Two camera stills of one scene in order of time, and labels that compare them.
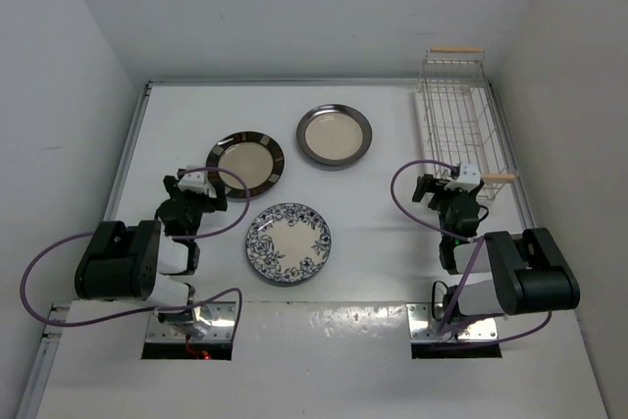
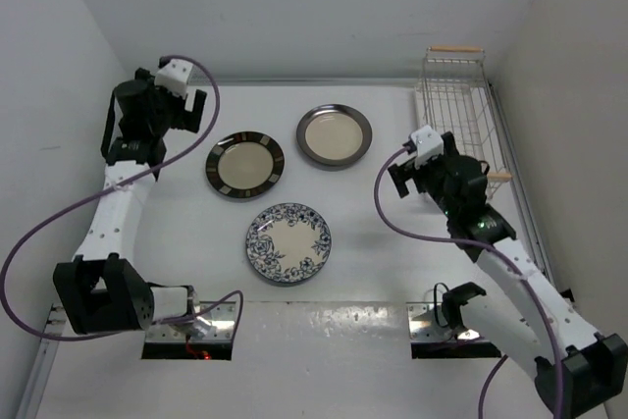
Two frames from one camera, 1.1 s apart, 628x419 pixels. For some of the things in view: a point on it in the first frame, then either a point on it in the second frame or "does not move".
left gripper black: (220, 202) → (155, 91)
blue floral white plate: (288, 242) does not move
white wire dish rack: (459, 120) does not move
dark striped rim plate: (256, 156) does not move
